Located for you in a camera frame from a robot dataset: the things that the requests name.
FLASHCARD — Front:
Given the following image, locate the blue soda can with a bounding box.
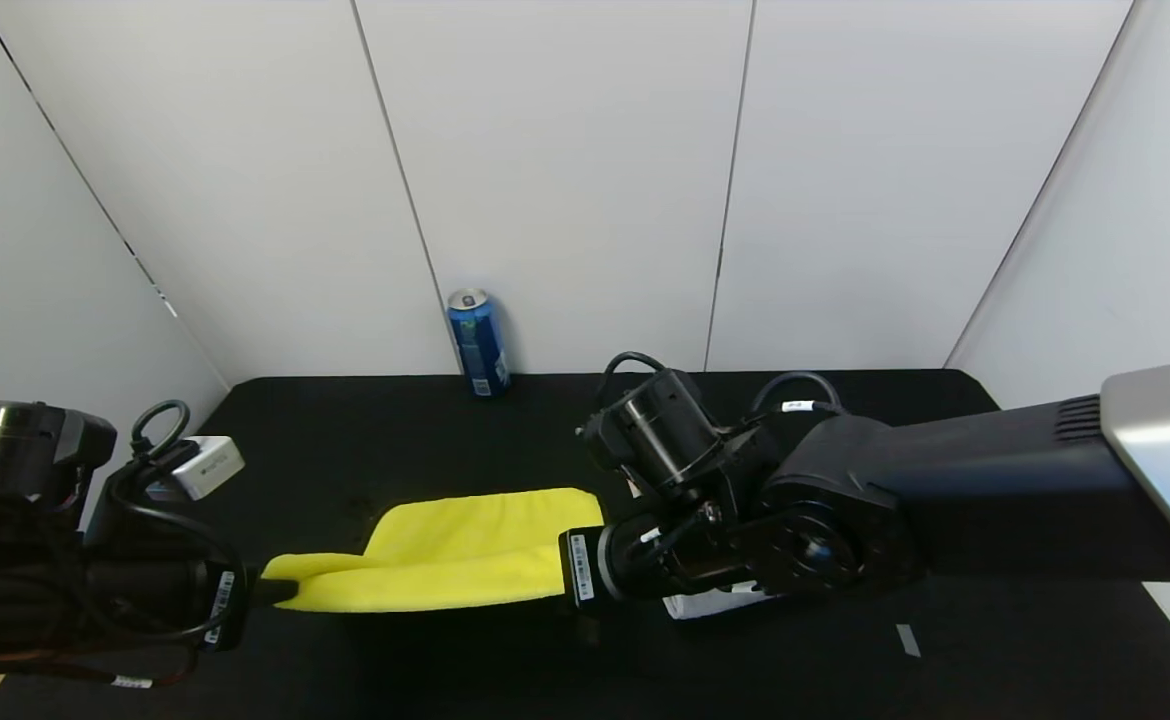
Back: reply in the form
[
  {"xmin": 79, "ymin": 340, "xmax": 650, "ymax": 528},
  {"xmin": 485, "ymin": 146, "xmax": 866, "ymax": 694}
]
[{"xmin": 445, "ymin": 287, "xmax": 512, "ymax": 399}]

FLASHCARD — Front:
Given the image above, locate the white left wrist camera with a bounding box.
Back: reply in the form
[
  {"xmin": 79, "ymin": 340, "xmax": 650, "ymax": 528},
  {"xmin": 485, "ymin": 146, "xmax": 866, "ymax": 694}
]
[{"xmin": 150, "ymin": 435, "xmax": 247, "ymax": 502}]

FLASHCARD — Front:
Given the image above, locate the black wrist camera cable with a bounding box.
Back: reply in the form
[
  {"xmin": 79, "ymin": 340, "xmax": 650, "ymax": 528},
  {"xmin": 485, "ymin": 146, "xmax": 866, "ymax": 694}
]
[
  {"xmin": 0, "ymin": 400, "xmax": 248, "ymax": 691},
  {"xmin": 593, "ymin": 351, "xmax": 668, "ymax": 411}
]

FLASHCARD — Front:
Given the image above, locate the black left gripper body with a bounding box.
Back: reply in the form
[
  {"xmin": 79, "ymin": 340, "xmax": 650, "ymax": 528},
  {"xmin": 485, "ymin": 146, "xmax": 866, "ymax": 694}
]
[{"xmin": 85, "ymin": 558, "xmax": 260, "ymax": 654}]

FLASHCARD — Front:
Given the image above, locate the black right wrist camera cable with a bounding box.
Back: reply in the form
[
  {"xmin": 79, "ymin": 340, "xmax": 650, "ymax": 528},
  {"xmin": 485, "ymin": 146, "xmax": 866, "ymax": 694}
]
[{"xmin": 593, "ymin": 351, "xmax": 668, "ymax": 411}]

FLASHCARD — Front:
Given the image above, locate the black table cloth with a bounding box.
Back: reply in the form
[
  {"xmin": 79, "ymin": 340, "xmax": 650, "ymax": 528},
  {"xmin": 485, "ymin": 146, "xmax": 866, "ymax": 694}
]
[{"xmin": 0, "ymin": 368, "xmax": 1170, "ymax": 720}]

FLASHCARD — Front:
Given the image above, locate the grey towel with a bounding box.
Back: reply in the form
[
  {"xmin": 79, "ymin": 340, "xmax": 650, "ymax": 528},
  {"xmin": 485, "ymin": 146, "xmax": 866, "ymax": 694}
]
[{"xmin": 663, "ymin": 582, "xmax": 781, "ymax": 622}]

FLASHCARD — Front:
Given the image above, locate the black left wrist camera cable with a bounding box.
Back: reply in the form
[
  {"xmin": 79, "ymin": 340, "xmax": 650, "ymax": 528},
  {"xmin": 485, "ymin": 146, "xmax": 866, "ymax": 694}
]
[{"xmin": 0, "ymin": 400, "xmax": 248, "ymax": 691}]

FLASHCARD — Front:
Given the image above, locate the yellow towel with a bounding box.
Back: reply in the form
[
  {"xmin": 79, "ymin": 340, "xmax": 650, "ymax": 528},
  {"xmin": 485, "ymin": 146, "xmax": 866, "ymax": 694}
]
[{"xmin": 261, "ymin": 487, "xmax": 606, "ymax": 614}]

